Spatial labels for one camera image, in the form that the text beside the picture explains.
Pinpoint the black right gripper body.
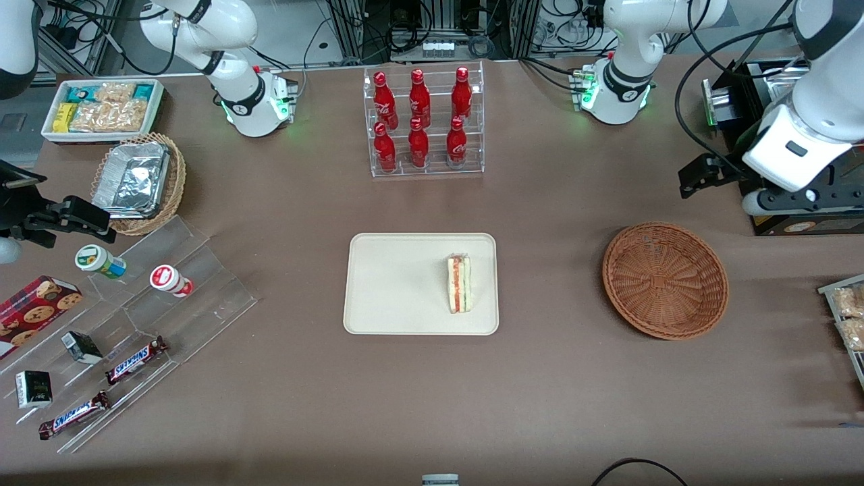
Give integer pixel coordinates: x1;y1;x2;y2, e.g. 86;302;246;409
0;161;48;236

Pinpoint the aluminium frame structure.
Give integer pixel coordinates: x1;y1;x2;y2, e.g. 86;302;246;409
323;0;544;63

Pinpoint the brown round wicker basket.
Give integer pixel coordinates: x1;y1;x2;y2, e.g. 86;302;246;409
602;222;730;340

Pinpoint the clear acrylic stepped display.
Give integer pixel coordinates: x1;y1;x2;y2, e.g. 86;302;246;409
0;215;259;455

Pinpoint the light wicker basket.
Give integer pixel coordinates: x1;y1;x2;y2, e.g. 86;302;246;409
90;132;188;237

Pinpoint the black table cable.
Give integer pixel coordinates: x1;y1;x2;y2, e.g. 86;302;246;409
591;458;690;486

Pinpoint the white rectangular snack bin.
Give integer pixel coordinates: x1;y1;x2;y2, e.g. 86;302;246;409
40;78;166;145

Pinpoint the black food warmer appliance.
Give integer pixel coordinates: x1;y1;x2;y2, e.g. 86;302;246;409
702;10;864;237

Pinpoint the black and white small box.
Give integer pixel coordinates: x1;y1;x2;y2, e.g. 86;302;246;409
15;370;54;410

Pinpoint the grey snack tray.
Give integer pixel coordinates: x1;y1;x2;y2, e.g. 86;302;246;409
817;273;864;394

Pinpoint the brown Snickers bar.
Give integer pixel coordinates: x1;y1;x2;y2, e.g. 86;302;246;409
38;390;113;441
105;335;169;387

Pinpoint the triangular sandwich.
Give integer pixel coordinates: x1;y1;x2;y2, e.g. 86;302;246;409
446;252;473;315

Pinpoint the clear acrylic bottle rack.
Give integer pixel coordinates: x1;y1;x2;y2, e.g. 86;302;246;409
363;61;485;178

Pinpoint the green label yogurt cup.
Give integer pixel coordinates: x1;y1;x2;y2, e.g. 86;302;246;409
74;244;128;281

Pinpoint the aluminium foil tray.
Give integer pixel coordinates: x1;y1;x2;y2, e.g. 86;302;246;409
91;141;171;220

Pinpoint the red cola bottle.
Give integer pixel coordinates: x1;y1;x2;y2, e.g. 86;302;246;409
408;118;430;169
373;72;398;129
451;66;473;122
408;69;431;126
446;116;468;169
373;121;398;173

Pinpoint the red cookie box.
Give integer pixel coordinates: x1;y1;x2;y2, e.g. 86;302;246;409
0;275;84;361

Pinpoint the beige plastic tray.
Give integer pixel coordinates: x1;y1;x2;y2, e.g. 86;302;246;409
343;233;500;336

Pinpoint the steel warmer pan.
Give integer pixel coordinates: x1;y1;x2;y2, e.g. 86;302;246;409
761;66;807;109

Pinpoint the red label yogurt cup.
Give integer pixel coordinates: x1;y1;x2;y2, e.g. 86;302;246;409
149;265;195;299

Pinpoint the clear cracker bag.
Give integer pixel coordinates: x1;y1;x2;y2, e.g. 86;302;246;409
70;99;151;134
94;82;136;106

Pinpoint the clear fried snack packet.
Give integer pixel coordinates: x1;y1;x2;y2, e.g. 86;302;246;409
831;286;864;320
836;318;864;352

